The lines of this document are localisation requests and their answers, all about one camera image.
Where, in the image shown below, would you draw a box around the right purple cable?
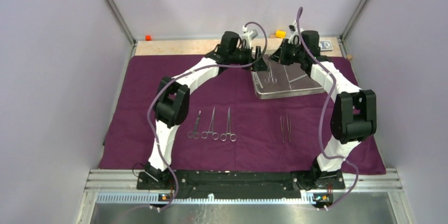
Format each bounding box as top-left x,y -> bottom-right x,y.
296,6 -> 360,211

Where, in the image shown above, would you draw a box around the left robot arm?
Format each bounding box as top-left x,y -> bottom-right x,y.
142,28 -> 266,189

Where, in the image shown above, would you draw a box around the metal mesh instrument tray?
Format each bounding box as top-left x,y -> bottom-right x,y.
252,50 -> 324,99

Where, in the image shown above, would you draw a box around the steel curved tweezers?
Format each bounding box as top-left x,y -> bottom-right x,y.
280,116 -> 285,143

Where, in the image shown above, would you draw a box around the steel needle holder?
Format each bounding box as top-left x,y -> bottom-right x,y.
286,114 -> 292,142

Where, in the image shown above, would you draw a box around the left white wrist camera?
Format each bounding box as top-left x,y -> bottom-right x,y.
240,25 -> 258,49

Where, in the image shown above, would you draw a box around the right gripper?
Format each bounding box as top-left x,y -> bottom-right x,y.
268,39 -> 305,66

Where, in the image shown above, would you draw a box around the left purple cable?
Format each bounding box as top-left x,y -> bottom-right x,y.
115,21 -> 269,214

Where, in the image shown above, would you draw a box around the blue playing card deck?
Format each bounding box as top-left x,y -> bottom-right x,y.
319,40 -> 333,51

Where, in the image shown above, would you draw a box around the small steel hemostat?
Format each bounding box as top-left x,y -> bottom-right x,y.
264,70 -> 277,84

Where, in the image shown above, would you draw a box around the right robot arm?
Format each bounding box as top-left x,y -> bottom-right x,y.
270,31 -> 377,188

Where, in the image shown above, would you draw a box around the purple cloth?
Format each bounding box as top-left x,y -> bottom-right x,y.
98,54 -> 386,175

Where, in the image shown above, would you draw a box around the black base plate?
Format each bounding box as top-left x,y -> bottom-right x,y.
136,170 -> 346,200

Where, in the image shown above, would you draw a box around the yellow small block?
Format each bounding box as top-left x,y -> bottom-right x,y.
275,30 -> 286,39

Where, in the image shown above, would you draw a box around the purple cable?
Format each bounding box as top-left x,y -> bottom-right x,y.
296,6 -> 360,211
115,21 -> 269,214

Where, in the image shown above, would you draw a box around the steel forceps clamp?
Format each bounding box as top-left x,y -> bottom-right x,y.
201,107 -> 219,141

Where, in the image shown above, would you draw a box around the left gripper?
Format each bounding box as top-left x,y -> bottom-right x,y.
228,44 -> 269,71

